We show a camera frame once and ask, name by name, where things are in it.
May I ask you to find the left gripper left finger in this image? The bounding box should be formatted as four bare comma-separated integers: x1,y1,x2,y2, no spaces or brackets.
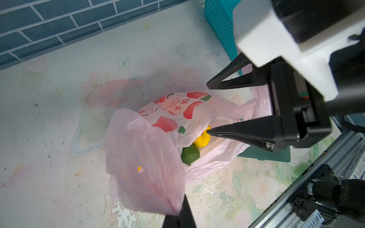
162,215,180,228

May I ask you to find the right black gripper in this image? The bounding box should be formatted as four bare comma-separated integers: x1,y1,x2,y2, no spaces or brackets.
206,52,333,152

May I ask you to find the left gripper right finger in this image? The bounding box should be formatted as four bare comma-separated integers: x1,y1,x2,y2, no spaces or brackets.
179,195,197,228

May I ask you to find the bright green lime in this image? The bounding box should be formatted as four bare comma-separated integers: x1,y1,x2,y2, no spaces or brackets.
181,144,200,166

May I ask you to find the pink plastic bag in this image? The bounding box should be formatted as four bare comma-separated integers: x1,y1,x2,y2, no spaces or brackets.
105,64,273,216

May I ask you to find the teal plastic basket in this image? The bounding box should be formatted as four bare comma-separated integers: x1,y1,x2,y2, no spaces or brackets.
204,0,240,60

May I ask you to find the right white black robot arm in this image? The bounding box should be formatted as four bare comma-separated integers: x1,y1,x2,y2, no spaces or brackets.
207,1,365,152

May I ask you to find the yellow lemon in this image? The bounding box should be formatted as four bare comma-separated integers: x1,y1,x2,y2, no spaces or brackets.
193,126,211,148

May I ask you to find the aluminium mounting rail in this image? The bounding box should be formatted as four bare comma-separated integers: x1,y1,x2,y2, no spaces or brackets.
250,130,365,228

